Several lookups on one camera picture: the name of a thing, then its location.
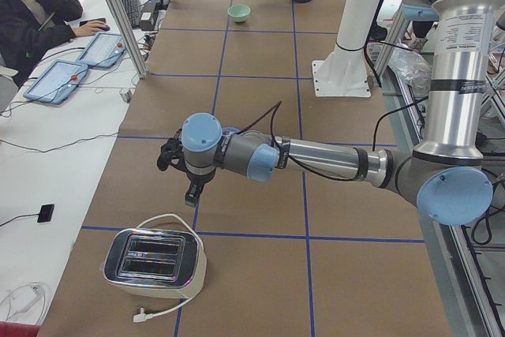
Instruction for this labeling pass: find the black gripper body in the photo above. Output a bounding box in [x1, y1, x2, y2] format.
[186, 170, 215, 191]

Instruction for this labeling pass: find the green bowl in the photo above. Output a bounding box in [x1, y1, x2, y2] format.
[227, 4, 251, 23]

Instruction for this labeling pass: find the blue bowl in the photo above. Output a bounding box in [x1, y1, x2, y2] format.
[223, 127, 240, 134]

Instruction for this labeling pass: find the white chrome toaster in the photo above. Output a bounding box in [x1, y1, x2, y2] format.
[103, 228, 207, 299]

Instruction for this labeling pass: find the black keyboard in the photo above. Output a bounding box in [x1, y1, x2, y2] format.
[121, 0, 140, 28]

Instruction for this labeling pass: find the small black box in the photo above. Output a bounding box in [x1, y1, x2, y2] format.
[37, 204, 54, 223]

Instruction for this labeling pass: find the far blue teach pendant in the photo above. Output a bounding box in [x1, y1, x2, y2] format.
[76, 32, 125, 69]

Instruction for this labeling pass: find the blue teach pendant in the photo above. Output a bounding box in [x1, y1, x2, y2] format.
[23, 60, 89, 105]
[76, 32, 125, 69]

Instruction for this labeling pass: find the near blue teach pendant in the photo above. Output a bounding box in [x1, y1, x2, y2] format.
[23, 60, 89, 105]

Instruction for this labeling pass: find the crumpled plastic bag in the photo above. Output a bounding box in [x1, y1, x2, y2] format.
[389, 50, 432, 98]

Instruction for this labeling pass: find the seated person in black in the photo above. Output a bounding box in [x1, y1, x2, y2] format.
[1, 0, 106, 87]

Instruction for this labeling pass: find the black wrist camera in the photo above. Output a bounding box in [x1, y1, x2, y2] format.
[156, 137, 185, 171]

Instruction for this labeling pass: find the aluminium frame post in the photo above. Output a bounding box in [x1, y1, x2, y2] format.
[106, 0, 148, 79]

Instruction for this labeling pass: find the white toaster power cord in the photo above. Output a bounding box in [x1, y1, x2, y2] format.
[132, 213, 203, 324]

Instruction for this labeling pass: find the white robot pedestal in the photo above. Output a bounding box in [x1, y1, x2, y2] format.
[312, 0, 380, 98]

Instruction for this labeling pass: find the white cable bundle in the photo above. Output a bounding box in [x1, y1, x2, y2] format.
[0, 281, 51, 324]

